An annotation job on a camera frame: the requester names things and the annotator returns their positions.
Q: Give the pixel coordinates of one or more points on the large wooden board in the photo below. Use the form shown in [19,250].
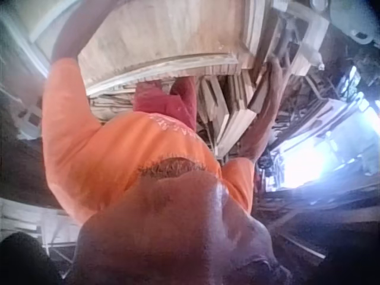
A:
[160,38]

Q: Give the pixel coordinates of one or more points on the white wooden frame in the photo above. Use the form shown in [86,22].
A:
[22,35]

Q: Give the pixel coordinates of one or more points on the person's right hand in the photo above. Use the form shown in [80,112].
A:
[274,78]

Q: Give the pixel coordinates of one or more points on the person's legs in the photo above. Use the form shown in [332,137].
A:
[166,99]

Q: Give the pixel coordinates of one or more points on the pile of wooden planks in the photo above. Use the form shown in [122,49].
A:
[228,110]

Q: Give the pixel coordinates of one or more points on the grey workshop machine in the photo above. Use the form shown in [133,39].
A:
[335,20]

